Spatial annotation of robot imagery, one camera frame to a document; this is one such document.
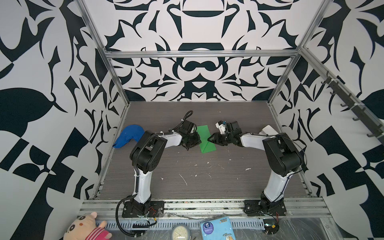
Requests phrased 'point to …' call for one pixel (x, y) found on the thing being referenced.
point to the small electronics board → (271, 226)
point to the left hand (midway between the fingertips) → (203, 138)
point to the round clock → (181, 231)
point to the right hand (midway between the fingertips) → (210, 138)
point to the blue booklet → (219, 229)
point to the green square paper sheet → (206, 145)
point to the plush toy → (86, 227)
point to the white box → (268, 130)
